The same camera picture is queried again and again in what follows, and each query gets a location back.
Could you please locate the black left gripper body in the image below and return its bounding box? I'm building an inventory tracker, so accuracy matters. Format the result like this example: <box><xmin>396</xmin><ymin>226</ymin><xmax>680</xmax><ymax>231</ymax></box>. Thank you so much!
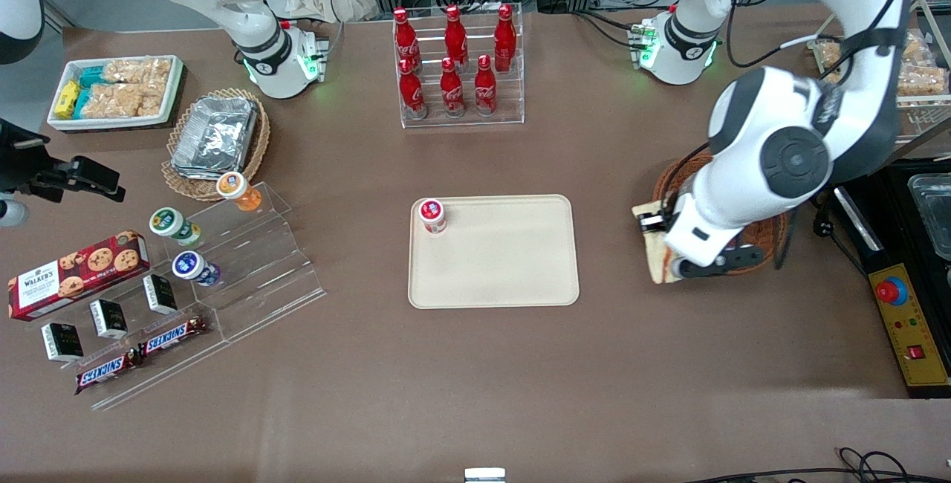
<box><xmin>637</xmin><ymin>201</ymin><xmax>672</xmax><ymax>236</ymax></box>

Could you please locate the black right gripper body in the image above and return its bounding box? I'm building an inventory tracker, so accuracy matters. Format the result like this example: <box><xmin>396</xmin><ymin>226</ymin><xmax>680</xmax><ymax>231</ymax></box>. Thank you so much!
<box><xmin>0</xmin><ymin>120</ymin><xmax>77</xmax><ymax>198</ymax></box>

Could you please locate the triangular sandwich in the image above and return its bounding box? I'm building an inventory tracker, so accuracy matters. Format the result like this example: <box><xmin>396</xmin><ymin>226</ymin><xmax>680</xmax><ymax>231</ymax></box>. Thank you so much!
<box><xmin>632</xmin><ymin>201</ymin><xmax>686</xmax><ymax>285</ymax></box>

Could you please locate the white rectangular snack tray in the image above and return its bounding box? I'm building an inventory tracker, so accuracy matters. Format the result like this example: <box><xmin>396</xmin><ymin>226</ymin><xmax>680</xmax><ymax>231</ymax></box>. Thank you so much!
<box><xmin>46</xmin><ymin>55</ymin><xmax>184</xmax><ymax>132</ymax></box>

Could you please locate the brown wicker basket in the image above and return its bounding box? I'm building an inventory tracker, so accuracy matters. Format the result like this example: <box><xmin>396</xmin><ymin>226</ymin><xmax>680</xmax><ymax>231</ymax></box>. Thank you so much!
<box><xmin>652</xmin><ymin>152</ymin><xmax>788</xmax><ymax>276</ymax></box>

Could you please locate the silver foil tray stack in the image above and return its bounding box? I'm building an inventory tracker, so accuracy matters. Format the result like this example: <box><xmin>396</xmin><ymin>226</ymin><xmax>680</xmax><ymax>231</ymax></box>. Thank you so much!
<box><xmin>171</xmin><ymin>97</ymin><xmax>259</xmax><ymax>180</ymax></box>

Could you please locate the beige plastic tray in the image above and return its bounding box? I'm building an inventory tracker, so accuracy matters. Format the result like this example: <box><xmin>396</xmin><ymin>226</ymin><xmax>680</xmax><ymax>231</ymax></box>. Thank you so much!
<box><xmin>408</xmin><ymin>195</ymin><xmax>580</xmax><ymax>310</ymax></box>

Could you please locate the light wicker basket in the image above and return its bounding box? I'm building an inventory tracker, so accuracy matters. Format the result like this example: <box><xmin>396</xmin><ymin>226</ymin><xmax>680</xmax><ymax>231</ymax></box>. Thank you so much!
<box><xmin>162</xmin><ymin>88</ymin><xmax>270</xmax><ymax>202</ymax></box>

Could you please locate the yellow snack pack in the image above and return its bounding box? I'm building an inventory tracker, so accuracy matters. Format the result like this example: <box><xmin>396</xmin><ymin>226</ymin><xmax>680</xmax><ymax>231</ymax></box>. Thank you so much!
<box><xmin>55</xmin><ymin>80</ymin><xmax>82</xmax><ymax>119</ymax></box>

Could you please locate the rice cracker pack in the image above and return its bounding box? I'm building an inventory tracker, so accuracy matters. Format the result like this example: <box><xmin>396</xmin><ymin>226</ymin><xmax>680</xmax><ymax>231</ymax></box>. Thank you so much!
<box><xmin>103</xmin><ymin>58</ymin><xmax>173</xmax><ymax>87</ymax></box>
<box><xmin>83</xmin><ymin>83</ymin><xmax>166</xmax><ymax>119</ymax></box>

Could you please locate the green yogurt cup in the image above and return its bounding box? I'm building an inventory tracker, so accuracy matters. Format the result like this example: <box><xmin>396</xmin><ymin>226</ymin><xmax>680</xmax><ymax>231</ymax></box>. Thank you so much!
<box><xmin>149</xmin><ymin>207</ymin><xmax>202</xmax><ymax>247</ymax></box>

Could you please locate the red Walkers cookie box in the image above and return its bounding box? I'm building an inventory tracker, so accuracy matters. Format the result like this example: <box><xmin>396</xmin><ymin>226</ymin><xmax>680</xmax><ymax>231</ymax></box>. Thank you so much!
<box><xmin>7</xmin><ymin>230</ymin><xmax>151</xmax><ymax>322</ymax></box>

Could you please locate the blue yogurt cup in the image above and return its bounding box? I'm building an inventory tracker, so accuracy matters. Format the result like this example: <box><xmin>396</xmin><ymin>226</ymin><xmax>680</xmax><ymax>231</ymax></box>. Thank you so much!
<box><xmin>172</xmin><ymin>251</ymin><xmax>221</xmax><ymax>288</ymax></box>

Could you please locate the small black box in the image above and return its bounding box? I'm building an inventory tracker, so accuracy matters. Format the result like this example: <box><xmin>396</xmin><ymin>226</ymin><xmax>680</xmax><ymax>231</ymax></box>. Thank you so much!
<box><xmin>89</xmin><ymin>299</ymin><xmax>129</xmax><ymax>340</ymax></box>
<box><xmin>143</xmin><ymin>273</ymin><xmax>178</xmax><ymax>315</ymax></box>
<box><xmin>41</xmin><ymin>322</ymin><xmax>85</xmax><ymax>363</ymax></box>

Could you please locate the orange yogurt cup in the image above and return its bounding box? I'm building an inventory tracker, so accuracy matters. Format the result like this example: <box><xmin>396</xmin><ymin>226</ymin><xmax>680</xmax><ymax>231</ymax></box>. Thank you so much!
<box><xmin>217</xmin><ymin>172</ymin><xmax>262</xmax><ymax>213</ymax></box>

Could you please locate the Snickers chocolate bar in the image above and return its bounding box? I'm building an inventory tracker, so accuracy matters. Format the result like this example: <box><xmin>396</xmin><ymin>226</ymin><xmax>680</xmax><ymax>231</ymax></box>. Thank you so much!
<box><xmin>74</xmin><ymin>349</ymin><xmax>143</xmax><ymax>395</ymax></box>
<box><xmin>139</xmin><ymin>316</ymin><xmax>210</xmax><ymax>358</ymax></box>

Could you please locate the clear acrylic stepped stand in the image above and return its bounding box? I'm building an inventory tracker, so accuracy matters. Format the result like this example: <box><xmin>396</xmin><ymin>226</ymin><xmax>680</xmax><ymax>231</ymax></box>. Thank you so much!
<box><xmin>89</xmin><ymin>182</ymin><xmax>326</xmax><ymax>411</ymax></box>

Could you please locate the red cola bottle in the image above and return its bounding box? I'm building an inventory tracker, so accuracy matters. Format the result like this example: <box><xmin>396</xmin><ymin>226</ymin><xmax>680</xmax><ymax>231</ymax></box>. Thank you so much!
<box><xmin>474</xmin><ymin>54</ymin><xmax>498</xmax><ymax>117</ymax></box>
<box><xmin>444</xmin><ymin>5</ymin><xmax>470</xmax><ymax>72</ymax></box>
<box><xmin>440</xmin><ymin>57</ymin><xmax>467</xmax><ymax>119</ymax></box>
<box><xmin>398</xmin><ymin>58</ymin><xmax>429</xmax><ymax>121</ymax></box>
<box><xmin>393</xmin><ymin>7</ymin><xmax>421</xmax><ymax>72</ymax></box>
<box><xmin>494</xmin><ymin>4</ymin><xmax>518</xmax><ymax>74</ymax></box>

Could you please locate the clear acrylic bottle rack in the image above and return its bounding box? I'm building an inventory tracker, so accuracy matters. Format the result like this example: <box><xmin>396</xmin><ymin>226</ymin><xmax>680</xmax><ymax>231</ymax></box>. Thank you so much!
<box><xmin>392</xmin><ymin>2</ymin><xmax>525</xmax><ymax>129</ymax></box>

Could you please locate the red lid yogurt cup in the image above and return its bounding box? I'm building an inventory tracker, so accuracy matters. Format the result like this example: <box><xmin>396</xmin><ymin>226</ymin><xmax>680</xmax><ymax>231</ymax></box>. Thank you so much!
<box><xmin>419</xmin><ymin>199</ymin><xmax>447</xmax><ymax>235</ymax></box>

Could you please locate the black equipment base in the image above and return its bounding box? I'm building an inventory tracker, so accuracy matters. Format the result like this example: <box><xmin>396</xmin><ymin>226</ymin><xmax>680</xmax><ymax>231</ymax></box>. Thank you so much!
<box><xmin>832</xmin><ymin>158</ymin><xmax>951</xmax><ymax>399</ymax></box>

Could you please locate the yellow emergency stop panel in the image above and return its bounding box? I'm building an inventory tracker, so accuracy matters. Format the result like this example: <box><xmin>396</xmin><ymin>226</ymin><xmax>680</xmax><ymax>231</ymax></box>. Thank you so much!
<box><xmin>868</xmin><ymin>264</ymin><xmax>951</xmax><ymax>389</ymax></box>

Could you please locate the clear plastic container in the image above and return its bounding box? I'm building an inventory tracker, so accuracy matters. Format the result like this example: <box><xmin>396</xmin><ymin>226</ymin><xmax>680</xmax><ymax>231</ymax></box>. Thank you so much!
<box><xmin>907</xmin><ymin>174</ymin><xmax>951</xmax><ymax>262</ymax></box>

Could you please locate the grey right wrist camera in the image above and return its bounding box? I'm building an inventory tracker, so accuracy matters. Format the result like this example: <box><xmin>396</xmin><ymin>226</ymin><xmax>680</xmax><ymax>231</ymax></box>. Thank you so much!
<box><xmin>0</xmin><ymin>199</ymin><xmax>31</xmax><ymax>229</ymax></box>

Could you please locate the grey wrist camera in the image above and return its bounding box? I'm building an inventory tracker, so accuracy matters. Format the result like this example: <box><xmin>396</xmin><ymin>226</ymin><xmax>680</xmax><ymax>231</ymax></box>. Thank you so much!
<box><xmin>0</xmin><ymin>199</ymin><xmax>31</xmax><ymax>229</ymax></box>
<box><xmin>669</xmin><ymin>243</ymin><xmax>767</xmax><ymax>280</ymax></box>

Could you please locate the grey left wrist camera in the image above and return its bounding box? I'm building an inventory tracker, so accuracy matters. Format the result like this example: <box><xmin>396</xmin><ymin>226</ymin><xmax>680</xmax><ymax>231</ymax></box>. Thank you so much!
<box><xmin>669</xmin><ymin>243</ymin><xmax>767</xmax><ymax>280</ymax></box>

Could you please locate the black power cable with plug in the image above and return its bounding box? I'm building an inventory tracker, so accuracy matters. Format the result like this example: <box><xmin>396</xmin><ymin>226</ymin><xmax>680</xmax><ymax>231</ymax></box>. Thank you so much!
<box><xmin>811</xmin><ymin>189</ymin><xmax>872</xmax><ymax>277</ymax></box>

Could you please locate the white wire snack rack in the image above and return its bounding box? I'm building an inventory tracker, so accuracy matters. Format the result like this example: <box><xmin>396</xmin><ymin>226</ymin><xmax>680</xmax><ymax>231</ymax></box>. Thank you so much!
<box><xmin>808</xmin><ymin>0</ymin><xmax>951</xmax><ymax>136</ymax></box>

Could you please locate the black floor cable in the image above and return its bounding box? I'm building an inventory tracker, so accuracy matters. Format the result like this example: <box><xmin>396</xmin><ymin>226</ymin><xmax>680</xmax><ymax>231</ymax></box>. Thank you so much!
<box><xmin>684</xmin><ymin>447</ymin><xmax>951</xmax><ymax>483</ymax></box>

